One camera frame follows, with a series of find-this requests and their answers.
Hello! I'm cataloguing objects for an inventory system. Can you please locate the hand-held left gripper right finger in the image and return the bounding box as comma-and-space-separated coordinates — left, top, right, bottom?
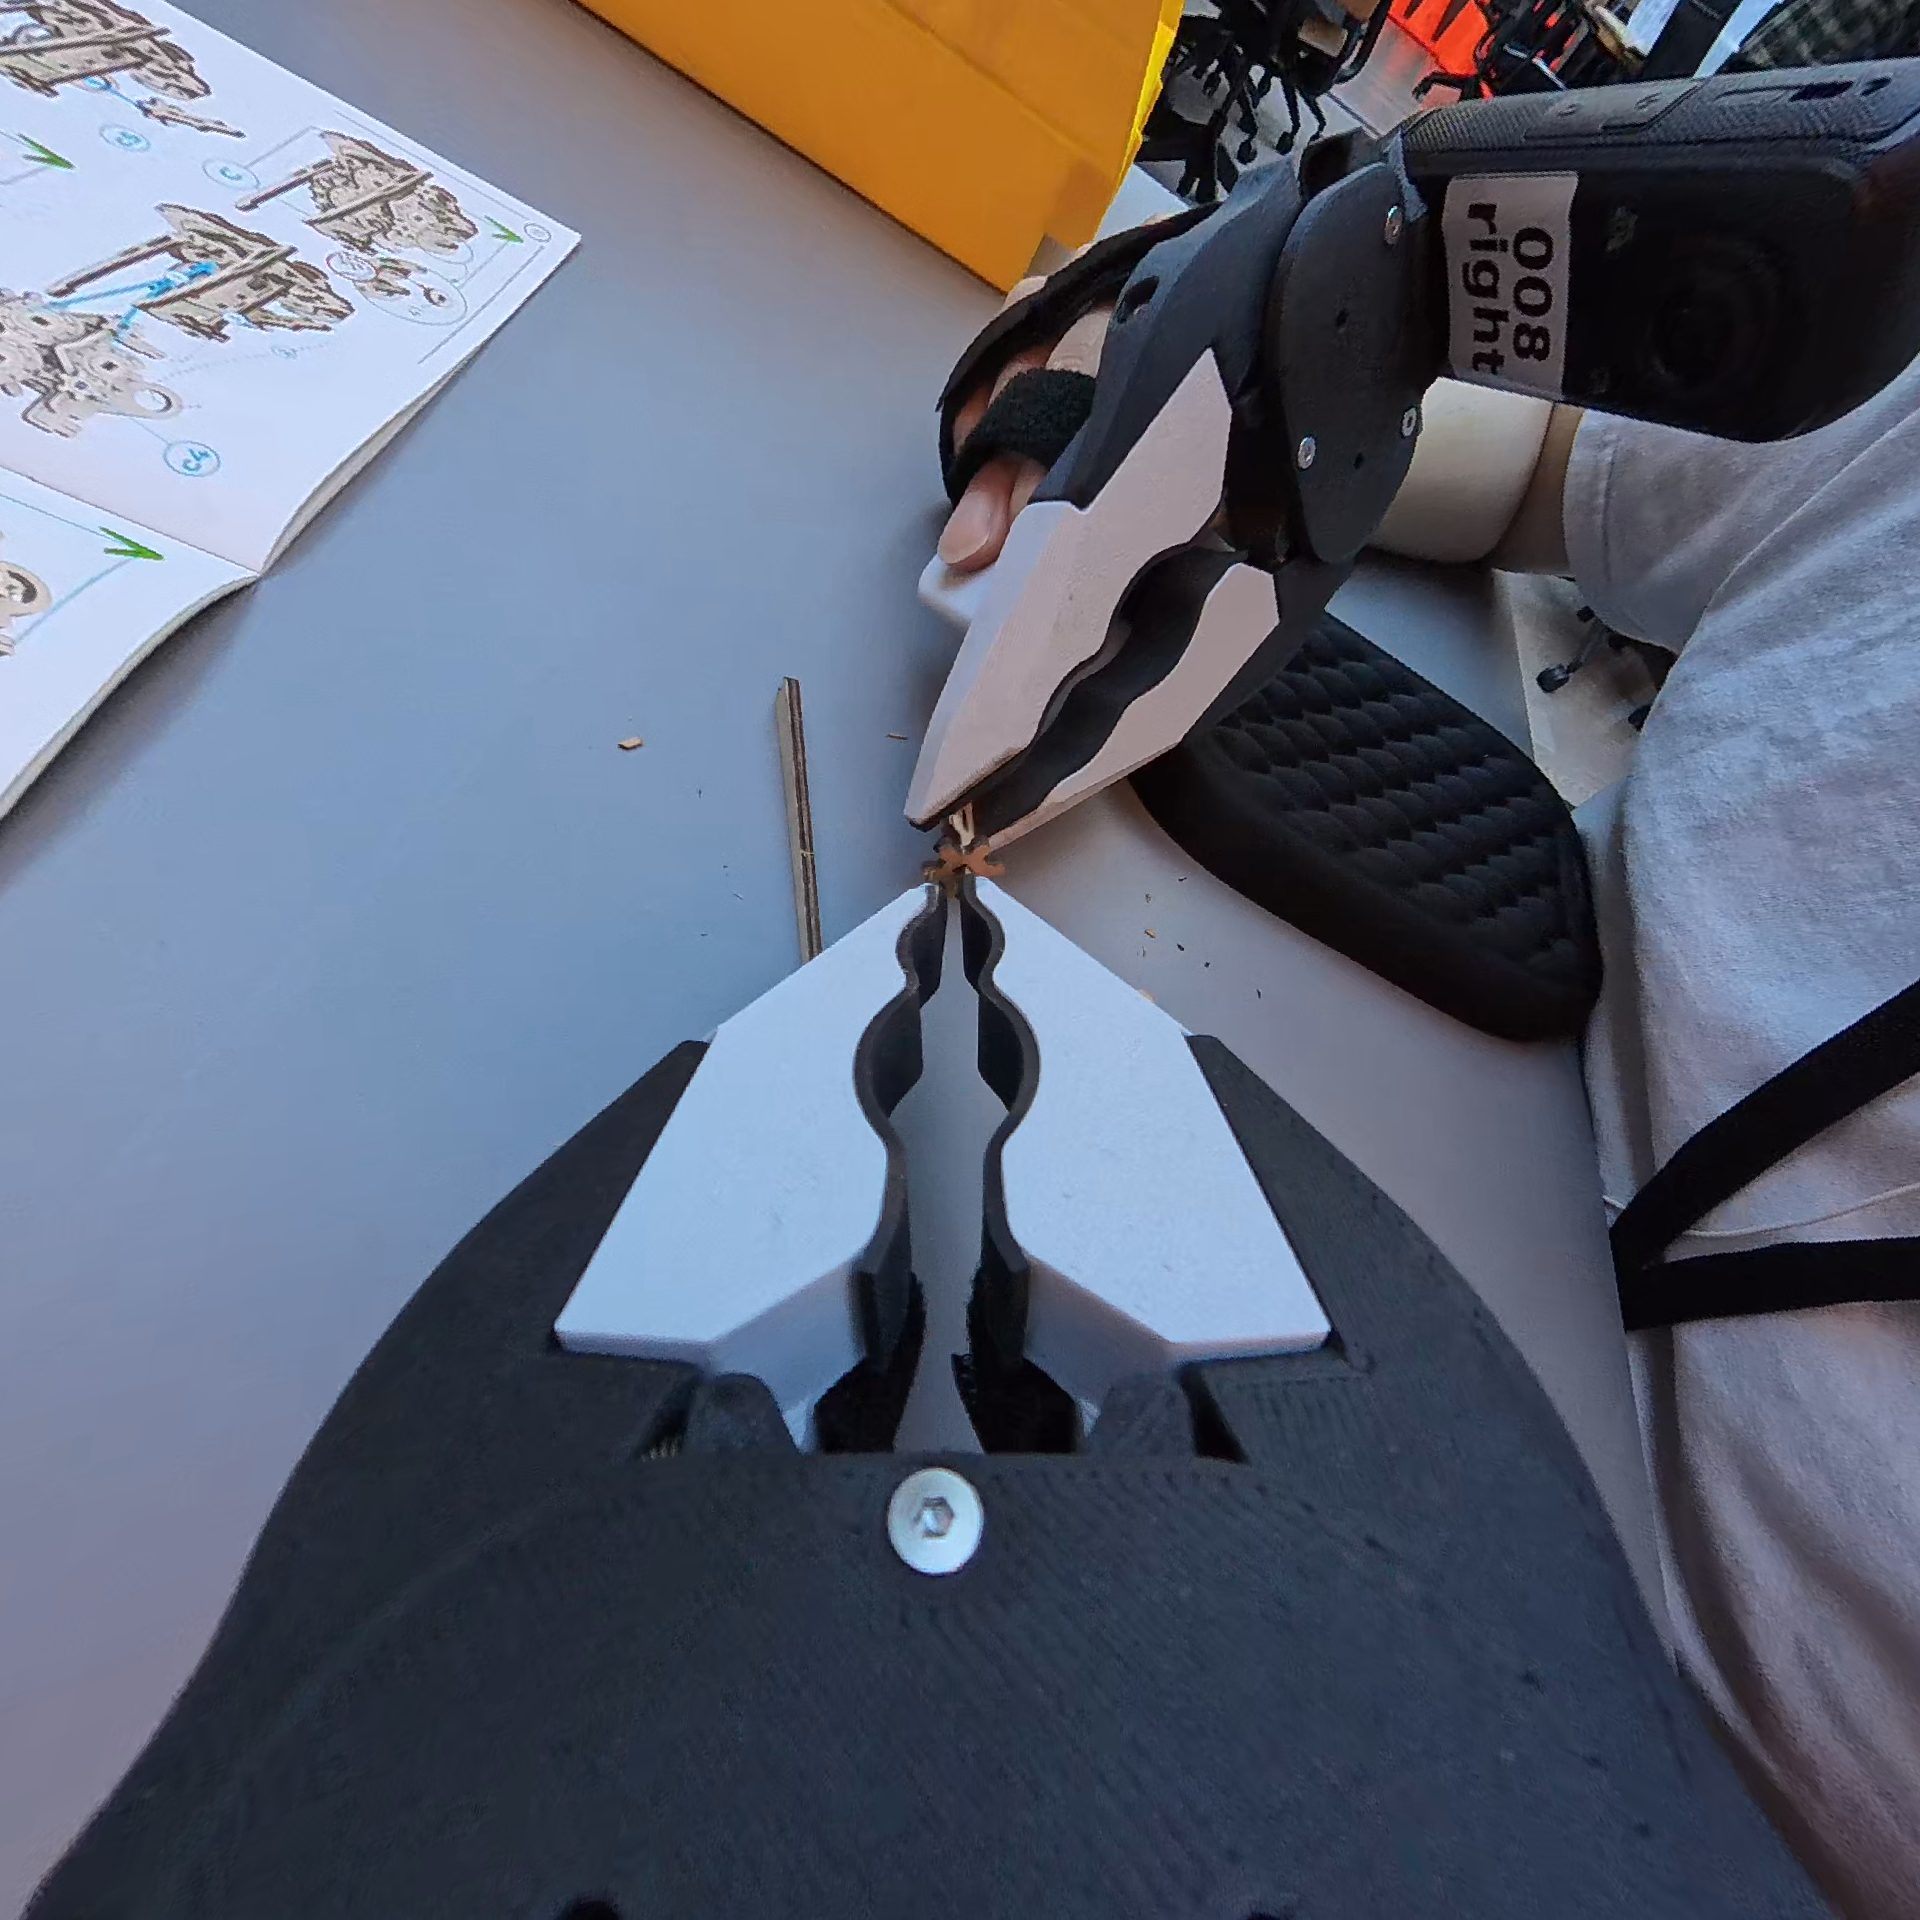
960, 882, 1337, 1453

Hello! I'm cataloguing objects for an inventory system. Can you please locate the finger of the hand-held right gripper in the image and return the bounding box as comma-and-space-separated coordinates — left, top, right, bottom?
903, 359, 1232, 828
976, 557, 1284, 842

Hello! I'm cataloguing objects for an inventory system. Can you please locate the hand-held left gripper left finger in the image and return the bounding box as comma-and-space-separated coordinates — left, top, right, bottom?
552, 885, 951, 1453

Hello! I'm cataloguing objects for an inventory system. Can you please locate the person's right forearm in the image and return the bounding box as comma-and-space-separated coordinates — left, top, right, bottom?
1371, 375, 1593, 575

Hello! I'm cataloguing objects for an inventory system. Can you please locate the person's right hand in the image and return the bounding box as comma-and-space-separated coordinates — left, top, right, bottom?
937, 224, 1187, 571

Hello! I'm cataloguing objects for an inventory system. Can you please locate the black honeycomb cushion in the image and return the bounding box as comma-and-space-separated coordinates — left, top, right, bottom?
1128, 615, 1604, 1047

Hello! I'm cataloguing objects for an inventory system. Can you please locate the long flat wooden stick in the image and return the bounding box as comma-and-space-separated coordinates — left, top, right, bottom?
776, 679, 828, 965

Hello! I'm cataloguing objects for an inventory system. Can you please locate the yellow plastic bin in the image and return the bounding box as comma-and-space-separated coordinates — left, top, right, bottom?
577, 0, 1187, 298

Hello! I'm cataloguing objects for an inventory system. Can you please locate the assembly instruction booklet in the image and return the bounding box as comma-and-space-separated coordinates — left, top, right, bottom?
0, 0, 585, 820

